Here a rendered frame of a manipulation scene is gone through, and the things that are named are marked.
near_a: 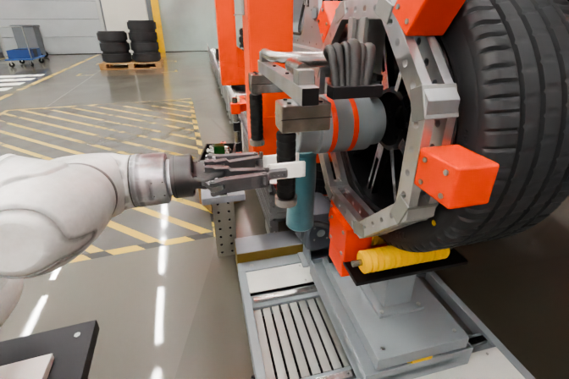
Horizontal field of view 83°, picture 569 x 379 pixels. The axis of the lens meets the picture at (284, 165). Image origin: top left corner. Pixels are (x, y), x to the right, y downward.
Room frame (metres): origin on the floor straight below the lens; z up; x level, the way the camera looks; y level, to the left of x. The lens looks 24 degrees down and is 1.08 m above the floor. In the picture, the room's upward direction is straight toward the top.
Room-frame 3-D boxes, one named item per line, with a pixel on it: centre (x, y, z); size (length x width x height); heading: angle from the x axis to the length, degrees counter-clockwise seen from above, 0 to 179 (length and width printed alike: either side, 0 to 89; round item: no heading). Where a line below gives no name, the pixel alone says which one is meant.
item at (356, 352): (0.86, -0.34, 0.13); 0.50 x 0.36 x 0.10; 14
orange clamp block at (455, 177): (0.46, -0.27, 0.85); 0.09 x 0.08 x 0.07; 14
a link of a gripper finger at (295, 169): (0.53, 0.00, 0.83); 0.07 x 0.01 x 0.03; 103
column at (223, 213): (1.33, 0.30, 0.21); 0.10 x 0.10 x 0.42; 14
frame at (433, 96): (0.77, -0.19, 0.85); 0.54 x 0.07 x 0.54; 14
